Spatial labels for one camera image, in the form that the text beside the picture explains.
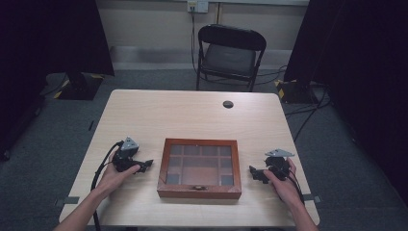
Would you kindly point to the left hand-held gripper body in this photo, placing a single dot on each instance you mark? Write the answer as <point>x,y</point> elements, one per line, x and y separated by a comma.
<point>125,158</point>

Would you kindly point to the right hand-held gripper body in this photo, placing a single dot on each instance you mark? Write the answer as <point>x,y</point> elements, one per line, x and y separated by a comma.
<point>277,164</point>

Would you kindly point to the wooden box with glass lid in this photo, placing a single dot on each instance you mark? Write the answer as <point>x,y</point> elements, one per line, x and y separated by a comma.
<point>199,170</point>

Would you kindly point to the person's right hand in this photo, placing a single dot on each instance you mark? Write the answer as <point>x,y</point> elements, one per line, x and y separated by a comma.
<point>285,189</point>

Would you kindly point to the person's left hand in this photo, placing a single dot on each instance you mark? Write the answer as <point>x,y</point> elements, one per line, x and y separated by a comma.
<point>113,179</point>

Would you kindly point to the black stand base yellow tape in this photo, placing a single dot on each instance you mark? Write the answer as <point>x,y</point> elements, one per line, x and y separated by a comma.
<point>80,88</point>
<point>295,91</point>

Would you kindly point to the black folding chair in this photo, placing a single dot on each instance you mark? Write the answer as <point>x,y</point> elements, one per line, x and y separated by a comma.
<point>229,56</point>

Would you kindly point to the grey table bracket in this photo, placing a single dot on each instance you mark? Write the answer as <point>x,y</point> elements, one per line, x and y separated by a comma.
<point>67,200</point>
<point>312,198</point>

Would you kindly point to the white wall socket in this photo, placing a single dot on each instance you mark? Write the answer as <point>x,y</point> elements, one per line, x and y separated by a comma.
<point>198,5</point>

